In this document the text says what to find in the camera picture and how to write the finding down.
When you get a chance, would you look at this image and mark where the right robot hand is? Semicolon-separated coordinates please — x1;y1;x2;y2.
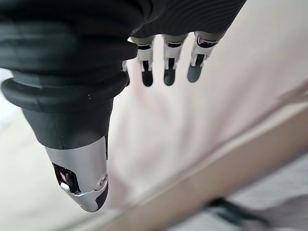
0;0;248;213

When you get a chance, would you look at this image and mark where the pale pink bed sheet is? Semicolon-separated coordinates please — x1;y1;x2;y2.
105;0;308;212

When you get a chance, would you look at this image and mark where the black bed leg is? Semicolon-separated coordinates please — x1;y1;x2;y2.
209;198;268;228

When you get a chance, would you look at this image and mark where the light grey patterned rug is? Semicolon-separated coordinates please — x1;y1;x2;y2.
182;154;308;231

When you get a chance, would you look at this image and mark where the beige bed frame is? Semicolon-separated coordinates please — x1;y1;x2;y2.
86;105;308;231

